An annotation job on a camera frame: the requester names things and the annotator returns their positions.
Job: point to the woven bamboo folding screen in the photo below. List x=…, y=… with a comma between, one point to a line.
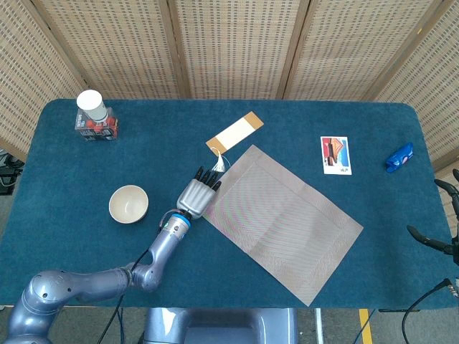
x=233, y=46

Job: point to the white paper cup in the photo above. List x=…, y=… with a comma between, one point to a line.
x=89, y=102

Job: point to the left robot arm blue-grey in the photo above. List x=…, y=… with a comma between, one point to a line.
x=161, y=251

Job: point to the blue-grey robot torso base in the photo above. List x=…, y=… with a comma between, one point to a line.
x=222, y=326

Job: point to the blue snack packet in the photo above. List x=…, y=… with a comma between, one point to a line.
x=399, y=157

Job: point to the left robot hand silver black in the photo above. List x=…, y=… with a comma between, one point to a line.
x=193, y=199

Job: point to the beige round bowl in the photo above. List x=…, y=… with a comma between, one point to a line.
x=128, y=204

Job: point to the colourful picture postcard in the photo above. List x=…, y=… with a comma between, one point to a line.
x=335, y=156

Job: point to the tan white bookmark with tassel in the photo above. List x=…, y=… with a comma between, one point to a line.
x=235, y=134

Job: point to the beige woven placemat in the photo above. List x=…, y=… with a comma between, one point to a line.
x=283, y=225

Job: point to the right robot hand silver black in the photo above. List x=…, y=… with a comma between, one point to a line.
x=430, y=242

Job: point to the metal table leg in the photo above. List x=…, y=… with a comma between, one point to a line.
x=318, y=326

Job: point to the black equipment beside table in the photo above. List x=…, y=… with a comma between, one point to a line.
x=7, y=175

